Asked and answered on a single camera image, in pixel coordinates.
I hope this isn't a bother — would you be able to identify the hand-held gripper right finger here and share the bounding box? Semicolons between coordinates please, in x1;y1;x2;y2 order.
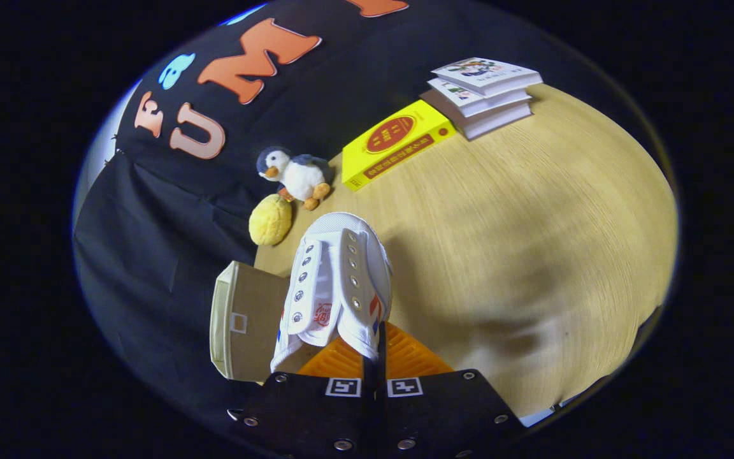
378;321;524;456

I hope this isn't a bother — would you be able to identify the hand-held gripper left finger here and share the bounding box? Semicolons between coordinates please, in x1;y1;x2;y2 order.
227;337;377;456

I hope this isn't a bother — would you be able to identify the cream fabric storage box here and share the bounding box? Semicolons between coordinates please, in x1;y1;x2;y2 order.
210;260;317;383

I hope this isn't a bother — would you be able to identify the white canvas shoe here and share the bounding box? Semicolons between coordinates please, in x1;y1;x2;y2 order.
270;212;393;374

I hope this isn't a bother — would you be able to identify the yellow round plush toy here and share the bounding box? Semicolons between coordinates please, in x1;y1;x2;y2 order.
248;194;293;247

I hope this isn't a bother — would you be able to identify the penguin plush toy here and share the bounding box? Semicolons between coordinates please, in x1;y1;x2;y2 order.
256;147;333;211

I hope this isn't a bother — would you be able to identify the yellow book with red label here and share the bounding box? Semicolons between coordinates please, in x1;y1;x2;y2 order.
342;99;457;192

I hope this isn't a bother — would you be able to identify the brown cover book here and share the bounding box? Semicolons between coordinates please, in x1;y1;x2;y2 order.
419;89;533;141

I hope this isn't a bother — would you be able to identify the illustrated white cover book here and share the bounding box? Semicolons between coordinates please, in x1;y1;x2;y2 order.
431;57;543;98

